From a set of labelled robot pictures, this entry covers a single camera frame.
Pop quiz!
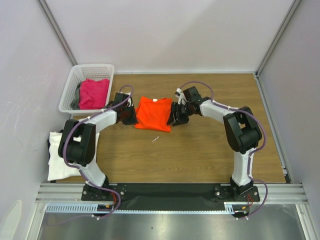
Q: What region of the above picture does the orange t shirt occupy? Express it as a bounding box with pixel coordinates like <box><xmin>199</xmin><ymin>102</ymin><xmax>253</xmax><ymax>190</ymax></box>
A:
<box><xmin>134</xmin><ymin>96</ymin><xmax>173</xmax><ymax>133</ymax></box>

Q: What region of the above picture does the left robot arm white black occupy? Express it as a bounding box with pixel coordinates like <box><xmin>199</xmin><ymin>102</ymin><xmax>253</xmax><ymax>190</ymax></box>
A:
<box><xmin>58</xmin><ymin>92</ymin><xmax>137</xmax><ymax>200</ymax></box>

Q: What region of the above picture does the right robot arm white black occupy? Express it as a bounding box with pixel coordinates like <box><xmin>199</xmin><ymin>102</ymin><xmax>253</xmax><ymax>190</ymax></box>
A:
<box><xmin>167</xmin><ymin>86</ymin><xmax>263</xmax><ymax>201</ymax></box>

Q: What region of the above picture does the pink t shirt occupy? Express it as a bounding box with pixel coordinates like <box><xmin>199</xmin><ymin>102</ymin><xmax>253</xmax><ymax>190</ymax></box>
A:
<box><xmin>78</xmin><ymin>78</ymin><xmax>110</xmax><ymax>110</ymax></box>

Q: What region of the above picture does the grey t shirt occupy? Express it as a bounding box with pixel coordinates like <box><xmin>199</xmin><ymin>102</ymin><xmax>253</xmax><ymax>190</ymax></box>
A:
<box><xmin>70</xmin><ymin>82</ymin><xmax>82</xmax><ymax>110</ymax></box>

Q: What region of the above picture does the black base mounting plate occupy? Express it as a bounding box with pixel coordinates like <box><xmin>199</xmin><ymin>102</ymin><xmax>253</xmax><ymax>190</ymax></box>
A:
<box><xmin>81</xmin><ymin>182</ymin><xmax>261</xmax><ymax>212</ymax></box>

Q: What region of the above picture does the folded white t shirt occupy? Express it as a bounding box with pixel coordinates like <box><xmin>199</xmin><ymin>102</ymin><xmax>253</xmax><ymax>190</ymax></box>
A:
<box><xmin>47</xmin><ymin>133</ymin><xmax>104</xmax><ymax>185</ymax></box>

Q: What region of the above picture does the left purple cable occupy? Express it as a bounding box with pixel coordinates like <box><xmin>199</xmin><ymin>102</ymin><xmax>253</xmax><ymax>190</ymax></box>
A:
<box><xmin>47</xmin><ymin>84</ymin><xmax>135</xmax><ymax>226</ymax></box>

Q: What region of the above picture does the white cable duct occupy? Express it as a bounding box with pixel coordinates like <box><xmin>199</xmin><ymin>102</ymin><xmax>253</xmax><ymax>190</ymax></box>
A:
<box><xmin>46</xmin><ymin>202</ymin><xmax>248</xmax><ymax>215</ymax></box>

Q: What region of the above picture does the aluminium frame rail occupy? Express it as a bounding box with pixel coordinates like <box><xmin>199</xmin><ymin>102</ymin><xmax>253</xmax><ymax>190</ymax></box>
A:
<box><xmin>35</xmin><ymin>183</ymin><xmax>308</xmax><ymax>204</ymax></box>

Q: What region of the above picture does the left aluminium corner post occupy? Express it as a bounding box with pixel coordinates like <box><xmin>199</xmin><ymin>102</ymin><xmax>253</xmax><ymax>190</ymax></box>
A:
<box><xmin>36</xmin><ymin>0</ymin><xmax>78</xmax><ymax>66</ymax></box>

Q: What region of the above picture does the aluminium corner post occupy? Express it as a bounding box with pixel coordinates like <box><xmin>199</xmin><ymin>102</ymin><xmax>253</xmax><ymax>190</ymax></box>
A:
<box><xmin>255</xmin><ymin>0</ymin><xmax>302</xmax><ymax>78</ymax></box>
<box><xmin>36</xmin><ymin>0</ymin><xmax>78</xmax><ymax>66</ymax></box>

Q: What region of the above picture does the right aluminium corner post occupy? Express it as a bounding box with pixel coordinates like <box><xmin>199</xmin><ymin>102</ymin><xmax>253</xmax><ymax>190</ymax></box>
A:
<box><xmin>255</xmin><ymin>0</ymin><xmax>302</xmax><ymax>78</ymax></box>

